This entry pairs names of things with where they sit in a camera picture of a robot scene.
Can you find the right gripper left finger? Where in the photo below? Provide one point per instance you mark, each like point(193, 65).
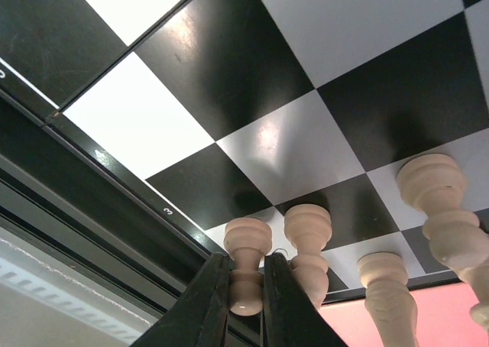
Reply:
point(200, 315)

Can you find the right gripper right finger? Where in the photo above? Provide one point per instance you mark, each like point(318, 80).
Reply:
point(288, 317)

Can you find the white pawn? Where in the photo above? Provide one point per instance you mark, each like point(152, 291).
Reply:
point(308, 228)
point(247, 241)

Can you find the black white chess board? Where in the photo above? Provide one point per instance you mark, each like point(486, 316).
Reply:
point(133, 131)

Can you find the pink plastic tray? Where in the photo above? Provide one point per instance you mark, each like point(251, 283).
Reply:
point(443, 319)

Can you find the light blue slotted cable duct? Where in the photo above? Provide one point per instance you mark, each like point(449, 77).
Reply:
point(38, 289)

